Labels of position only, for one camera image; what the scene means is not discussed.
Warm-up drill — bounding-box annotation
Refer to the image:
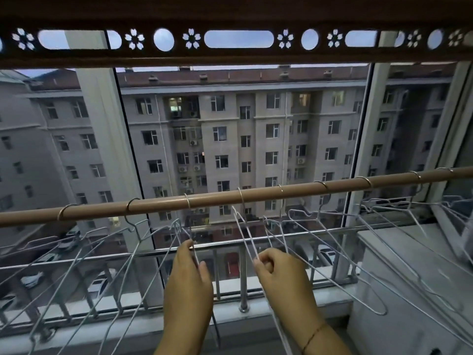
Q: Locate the person's right hand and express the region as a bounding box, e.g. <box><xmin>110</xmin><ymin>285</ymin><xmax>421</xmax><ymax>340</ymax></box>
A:
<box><xmin>253</xmin><ymin>248</ymin><xmax>326</xmax><ymax>335</ymax></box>

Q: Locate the person's left hand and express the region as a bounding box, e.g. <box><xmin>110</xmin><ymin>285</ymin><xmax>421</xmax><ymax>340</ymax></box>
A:
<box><xmin>164</xmin><ymin>239</ymin><xmax>214</xmax><ymax>326</ymax></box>

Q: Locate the silver wire clothes hanger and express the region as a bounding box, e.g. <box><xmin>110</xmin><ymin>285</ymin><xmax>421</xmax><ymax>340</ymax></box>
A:
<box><xmin>97</xmin><ymin>193</ymin><xmax>222</xmax><ymax>350</ymax></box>
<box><xmin>231</xmin><ymin>187</ymin><xmax>295</xmax><ymax>355</ymax></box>

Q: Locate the person's right forearm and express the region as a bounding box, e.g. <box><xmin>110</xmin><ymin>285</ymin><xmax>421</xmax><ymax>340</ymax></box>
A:
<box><xmin>292</xmin><ymin>321</ymin><xmax>354</xmax><ymax>355</ymax></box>

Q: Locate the person's left forearm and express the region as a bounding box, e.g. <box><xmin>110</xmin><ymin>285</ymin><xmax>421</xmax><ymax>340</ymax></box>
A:
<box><xmin>154</xmin><ymin>319</ymin><xmax>214</xmax><ymax>355</ymax></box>

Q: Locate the stainless steel balcony railing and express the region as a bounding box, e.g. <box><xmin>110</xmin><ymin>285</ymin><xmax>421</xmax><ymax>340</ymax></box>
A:
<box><xmin>0</xmin><ymin>221</ymin><xmax>367</xmax><ymax>331</ymax></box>

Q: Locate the white parked car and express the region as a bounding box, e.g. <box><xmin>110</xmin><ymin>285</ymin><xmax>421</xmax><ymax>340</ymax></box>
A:
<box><xmin>87</xmin><ymin>269</ymin><xmax>119</xmax><ymax>298</ymax></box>
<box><xmin>317</xmin><ymin>245</ymin><xmax>338</xmax><ymax>266</ymax></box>
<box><xmin>20</xmin><ymin>271</ymin><xmax>46</xmax><ymax>289</ymax></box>

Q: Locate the beige clothes rod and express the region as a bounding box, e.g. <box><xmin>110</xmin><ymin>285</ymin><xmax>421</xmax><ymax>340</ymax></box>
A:
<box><xmin>0</xmin><ymin>166</ymin><xmax>473</xmax><ymax>228</ymax></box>

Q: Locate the white cabinet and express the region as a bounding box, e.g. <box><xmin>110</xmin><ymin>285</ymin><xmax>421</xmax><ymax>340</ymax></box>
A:
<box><xmin>347</xmin><ymin>223</ymin><xmax>473</xmax><ymax>355</ymax></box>

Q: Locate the grey apartment building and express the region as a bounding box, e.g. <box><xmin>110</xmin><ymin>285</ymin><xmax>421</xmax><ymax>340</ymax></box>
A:
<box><xmin>0</xmin><ymin>64</ymin><xmax>459</xmax><ymax>255</ymax></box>

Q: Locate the brown carved wooden valance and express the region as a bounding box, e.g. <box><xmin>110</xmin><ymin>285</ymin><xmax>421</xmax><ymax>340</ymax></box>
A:
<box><xmin>0</xmin><ymin>0</ymin><xmax>473</xmax><ymax>70</ymax></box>

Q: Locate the thin gold bracelet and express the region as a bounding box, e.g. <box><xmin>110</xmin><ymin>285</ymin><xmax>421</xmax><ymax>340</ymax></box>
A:
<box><xmin>302</xmin><ymin>321</ymin><xmax>329</xmax><ymax>354</ymax></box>

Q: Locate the white window frame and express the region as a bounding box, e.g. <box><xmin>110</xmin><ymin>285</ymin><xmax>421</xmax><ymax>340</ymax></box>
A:
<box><xmin>342</xmin><ymin>30</ymin><xmax>473</xmax><ymax>266</ymax></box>

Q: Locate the row of wire hangers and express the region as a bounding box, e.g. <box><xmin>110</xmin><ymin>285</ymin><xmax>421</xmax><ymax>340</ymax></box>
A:
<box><xmin>0</xmin><ymin>167</ymin><xmax>473</xmax><ymax>355</ymax></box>

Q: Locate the white window frame post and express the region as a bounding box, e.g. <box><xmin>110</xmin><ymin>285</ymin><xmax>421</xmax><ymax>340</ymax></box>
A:
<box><xmin>65</xmin><ymin>30</ymin><xmax>166</xmax><ymax>297</ymax></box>

